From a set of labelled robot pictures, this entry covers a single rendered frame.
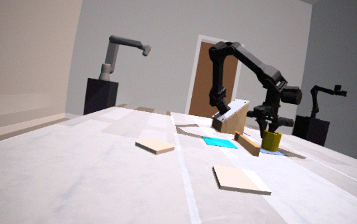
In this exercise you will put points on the tan wooden bar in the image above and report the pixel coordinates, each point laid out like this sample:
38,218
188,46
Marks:
250,146

